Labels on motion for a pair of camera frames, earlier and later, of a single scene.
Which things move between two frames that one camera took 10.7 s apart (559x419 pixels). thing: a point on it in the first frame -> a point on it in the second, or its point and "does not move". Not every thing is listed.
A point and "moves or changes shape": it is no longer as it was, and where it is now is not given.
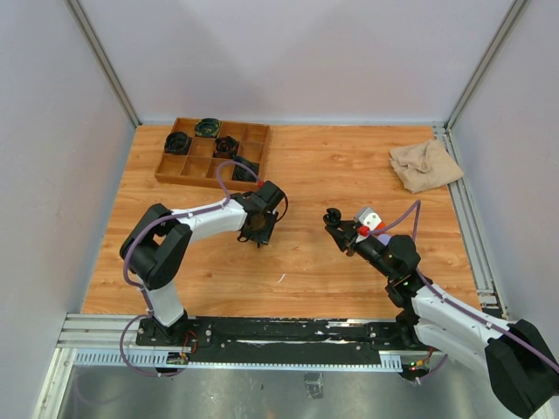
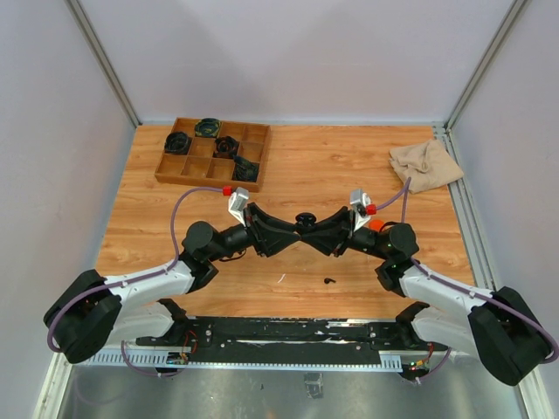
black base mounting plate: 281,340 does not move
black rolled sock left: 177,142 does not move
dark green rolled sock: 241,173 does not move
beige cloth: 424,166 does not move
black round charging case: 332,217 moves or changes shape
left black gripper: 263,237 -> 270,243
